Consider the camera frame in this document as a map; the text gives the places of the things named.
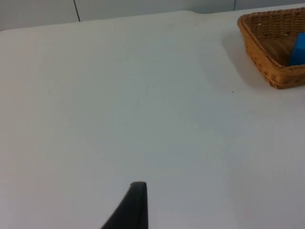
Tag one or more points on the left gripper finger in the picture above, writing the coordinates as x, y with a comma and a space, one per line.
133, 207

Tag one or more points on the blue cube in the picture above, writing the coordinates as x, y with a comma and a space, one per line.
297, 53

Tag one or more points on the brown wicker basket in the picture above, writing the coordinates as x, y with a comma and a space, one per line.
269, 47

